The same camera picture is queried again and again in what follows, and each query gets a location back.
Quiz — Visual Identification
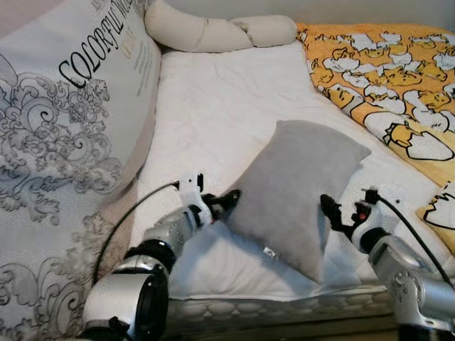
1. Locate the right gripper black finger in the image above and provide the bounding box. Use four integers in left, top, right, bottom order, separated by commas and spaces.
319, 193, 345, 229

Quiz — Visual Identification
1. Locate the grey rectangular pillow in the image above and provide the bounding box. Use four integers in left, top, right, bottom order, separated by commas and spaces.
226, 119, 372, 285

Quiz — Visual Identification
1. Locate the yellow printed blanket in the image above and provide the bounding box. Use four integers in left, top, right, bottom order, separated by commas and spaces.
297, 23, 455, 256

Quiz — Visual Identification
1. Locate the grey quilted mattress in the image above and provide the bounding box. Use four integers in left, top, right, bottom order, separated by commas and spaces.
167, 284, 399, 335

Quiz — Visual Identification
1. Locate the large beige bolster pillow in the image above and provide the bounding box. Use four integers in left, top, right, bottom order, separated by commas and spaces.
144, 0, 253, 54

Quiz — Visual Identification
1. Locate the small beige bolster pillow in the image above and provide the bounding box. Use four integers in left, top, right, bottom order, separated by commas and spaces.
231, 14, 298, 48

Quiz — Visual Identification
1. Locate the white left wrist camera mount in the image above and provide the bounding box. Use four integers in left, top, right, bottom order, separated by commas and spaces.
178, 174, 207, 214

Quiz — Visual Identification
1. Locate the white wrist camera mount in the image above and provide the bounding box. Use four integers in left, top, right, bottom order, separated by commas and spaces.
353, 183, 407, 239
178, 174, 207, 214

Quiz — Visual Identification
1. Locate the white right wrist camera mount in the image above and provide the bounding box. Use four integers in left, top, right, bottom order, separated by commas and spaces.
353, 183, 407, 239

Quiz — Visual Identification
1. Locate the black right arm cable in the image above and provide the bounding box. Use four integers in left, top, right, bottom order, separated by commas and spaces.
363, 188, 452, 285

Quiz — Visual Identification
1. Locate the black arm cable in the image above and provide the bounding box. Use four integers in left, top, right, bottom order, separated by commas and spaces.
92, 181, 182, 285
363, 188, 452, 285

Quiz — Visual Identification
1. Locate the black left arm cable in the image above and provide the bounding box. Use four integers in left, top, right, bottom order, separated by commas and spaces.
92, 181, 182, 285

